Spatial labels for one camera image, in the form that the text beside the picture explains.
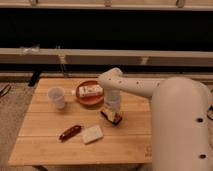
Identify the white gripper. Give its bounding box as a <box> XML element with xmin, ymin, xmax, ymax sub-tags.
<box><xmin>104</xmin><ymin>90</ymin><xmax>121</xmax><ymax>120</ymax></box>

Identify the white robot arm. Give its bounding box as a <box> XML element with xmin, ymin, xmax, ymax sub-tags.
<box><xmin>98</xmin><ymin>68</ymin><xmax>213</xmax><ymax>171</ymax></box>

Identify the white sponge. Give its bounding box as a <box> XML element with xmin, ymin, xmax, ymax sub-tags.
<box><xmin>81</xmin><ymin>125</ymin><xmax>103</xmax><ymax>144</ymax></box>

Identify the brown wooden bowl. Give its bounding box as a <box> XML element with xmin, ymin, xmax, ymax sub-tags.
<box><xmin>75</xmin><ymin>80</ymin><xmax>104</xmax><ymax>106</ymax></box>

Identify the white box in bowl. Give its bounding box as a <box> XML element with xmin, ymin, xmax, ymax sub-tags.
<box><xmin>79</xmin><ymin>85</ymin><xmax>103</xmax><ymax>97</ymax></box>

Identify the red brown sausage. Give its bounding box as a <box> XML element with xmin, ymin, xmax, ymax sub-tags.
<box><xmin>59</xmin><ymin>125</ymin><xmax>82</xmax><ymax>141</ymax></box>

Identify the wooden table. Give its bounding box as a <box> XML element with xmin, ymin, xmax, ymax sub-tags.
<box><xmin>9</xmin><ymin>78</ymin><xmax>152</xmax><ymax>166</ymax></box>

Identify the grey metal rail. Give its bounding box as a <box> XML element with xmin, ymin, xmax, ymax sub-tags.
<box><xmin>0</xmin><ymin>48</ymin><xmax>213</xmax><ymax>67</ymax></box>

